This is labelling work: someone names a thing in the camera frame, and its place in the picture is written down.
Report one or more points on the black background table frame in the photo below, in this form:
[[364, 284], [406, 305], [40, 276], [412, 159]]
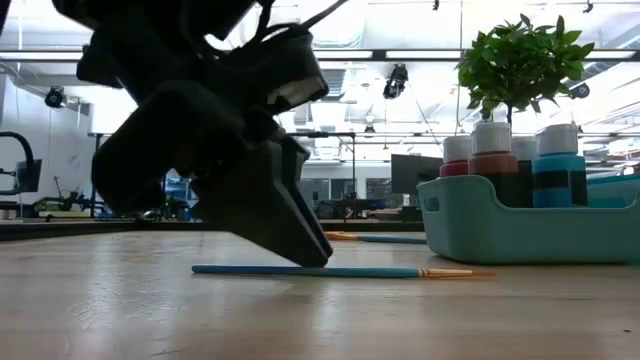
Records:
[[95, 200]]

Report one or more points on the blue paintbrush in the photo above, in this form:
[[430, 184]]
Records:
[[360, 272], [390, 239]]

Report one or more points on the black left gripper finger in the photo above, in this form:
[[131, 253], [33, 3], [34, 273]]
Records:
[[299, 160], [260, 210]]

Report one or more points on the green artificial plant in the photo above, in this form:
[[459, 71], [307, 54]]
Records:
[[520, 60]]

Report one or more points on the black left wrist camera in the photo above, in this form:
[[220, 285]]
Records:
[[290, 65]]

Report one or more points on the black hanging camera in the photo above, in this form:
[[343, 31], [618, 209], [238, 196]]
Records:
[[55, 96], [396, 80], [580, 90]]

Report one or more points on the large black monitor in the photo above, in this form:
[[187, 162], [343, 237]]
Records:
[[410, 172]]

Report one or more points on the black paint bottle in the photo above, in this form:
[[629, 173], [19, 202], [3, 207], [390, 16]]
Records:
[[525, 175]]

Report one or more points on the black background robot arm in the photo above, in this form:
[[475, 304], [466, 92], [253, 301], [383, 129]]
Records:
[[70, 202]]

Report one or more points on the teal plastic bin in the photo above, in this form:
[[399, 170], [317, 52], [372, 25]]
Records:
[[500, 235]]

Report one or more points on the brown paint bottle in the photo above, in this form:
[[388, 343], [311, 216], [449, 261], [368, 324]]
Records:
[[492, 160]]

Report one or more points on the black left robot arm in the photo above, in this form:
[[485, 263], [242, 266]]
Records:
[[150, 30]]

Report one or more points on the red paint bottle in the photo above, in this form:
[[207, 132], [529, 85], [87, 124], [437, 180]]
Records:
[[456, 155]]

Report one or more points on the blue flat tray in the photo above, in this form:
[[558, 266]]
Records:
[[612, 187]]

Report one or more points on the blue paint bottle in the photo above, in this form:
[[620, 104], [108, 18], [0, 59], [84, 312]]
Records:
[[559, 175]]

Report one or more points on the small dark monitor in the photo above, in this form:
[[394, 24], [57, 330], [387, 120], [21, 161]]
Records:
[[31, 176]]

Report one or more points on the silver ventilation duct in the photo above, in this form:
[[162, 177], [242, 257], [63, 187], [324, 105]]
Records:
[[345, 85]]

